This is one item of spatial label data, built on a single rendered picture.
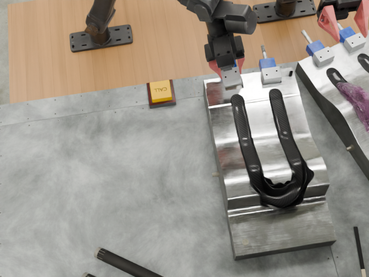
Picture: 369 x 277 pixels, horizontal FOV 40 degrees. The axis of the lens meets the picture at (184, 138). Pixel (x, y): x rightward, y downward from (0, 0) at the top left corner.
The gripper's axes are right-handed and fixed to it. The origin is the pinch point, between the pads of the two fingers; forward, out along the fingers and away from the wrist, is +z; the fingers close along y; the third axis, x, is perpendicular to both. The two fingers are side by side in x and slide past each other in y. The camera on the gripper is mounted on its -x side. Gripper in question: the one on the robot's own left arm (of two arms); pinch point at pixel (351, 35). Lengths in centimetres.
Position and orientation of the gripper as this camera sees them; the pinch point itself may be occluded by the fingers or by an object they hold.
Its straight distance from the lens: 121.4
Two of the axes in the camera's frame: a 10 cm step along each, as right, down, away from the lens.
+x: 0.3, 3.7, 9.3
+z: 1.6, 9.1, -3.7
